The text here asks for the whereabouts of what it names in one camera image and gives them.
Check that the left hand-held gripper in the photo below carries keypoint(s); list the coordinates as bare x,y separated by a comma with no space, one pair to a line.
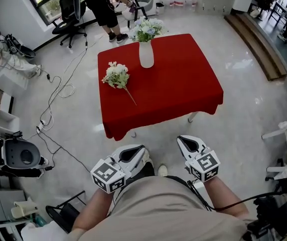
106,174

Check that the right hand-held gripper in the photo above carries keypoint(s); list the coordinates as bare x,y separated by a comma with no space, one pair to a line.
205,167

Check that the white flower bouquet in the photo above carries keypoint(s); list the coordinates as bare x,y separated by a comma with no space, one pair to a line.
117,74

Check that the white ceramic vase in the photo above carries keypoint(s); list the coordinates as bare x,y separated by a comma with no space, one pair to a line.
146,56

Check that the pale blue flower bouquet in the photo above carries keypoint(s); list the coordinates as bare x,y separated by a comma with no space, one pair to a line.
147,29

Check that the person's left forearm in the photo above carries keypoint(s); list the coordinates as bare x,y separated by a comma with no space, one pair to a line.
93,210

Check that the person's right forearm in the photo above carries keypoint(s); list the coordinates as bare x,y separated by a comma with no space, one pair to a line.
223,197

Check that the table with white legs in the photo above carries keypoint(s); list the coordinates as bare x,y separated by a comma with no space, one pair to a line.
193,116

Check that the person's right shoe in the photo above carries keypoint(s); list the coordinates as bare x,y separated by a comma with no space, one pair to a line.
162,171

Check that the person's torso in beige shirt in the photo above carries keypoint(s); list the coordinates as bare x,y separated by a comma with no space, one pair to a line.
158,210

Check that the red tablecloth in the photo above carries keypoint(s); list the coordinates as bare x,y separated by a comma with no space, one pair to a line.
171,84

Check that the black folding chair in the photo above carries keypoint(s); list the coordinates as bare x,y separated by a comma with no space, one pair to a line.
65,215

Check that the white power strip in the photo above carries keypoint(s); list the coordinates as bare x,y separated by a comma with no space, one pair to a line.
41,125

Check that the black swivel chair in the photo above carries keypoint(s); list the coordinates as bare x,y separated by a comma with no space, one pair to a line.
284,177

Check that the teal container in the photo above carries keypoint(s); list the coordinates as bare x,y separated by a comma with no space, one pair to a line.
40,220

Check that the black chest-mounted device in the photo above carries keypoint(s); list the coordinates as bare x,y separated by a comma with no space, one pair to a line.
279,217

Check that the grey rounded shell device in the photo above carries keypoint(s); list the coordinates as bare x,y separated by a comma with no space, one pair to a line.
13,149

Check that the beige desktop device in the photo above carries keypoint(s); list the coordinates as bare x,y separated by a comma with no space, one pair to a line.
23,210

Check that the wooden step platform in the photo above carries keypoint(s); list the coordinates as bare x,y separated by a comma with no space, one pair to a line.
256,44

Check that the small white open cabinet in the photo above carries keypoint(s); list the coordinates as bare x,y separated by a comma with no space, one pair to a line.
3,119

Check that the white shelf unit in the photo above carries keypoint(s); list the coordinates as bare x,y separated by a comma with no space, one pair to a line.
10,81

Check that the purple cloth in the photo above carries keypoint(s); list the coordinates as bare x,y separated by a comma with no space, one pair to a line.
132,8

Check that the black mesh office chair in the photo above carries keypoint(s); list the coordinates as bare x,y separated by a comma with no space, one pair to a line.
67,11

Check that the large black-framed window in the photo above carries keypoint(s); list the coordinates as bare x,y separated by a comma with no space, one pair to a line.
48,4

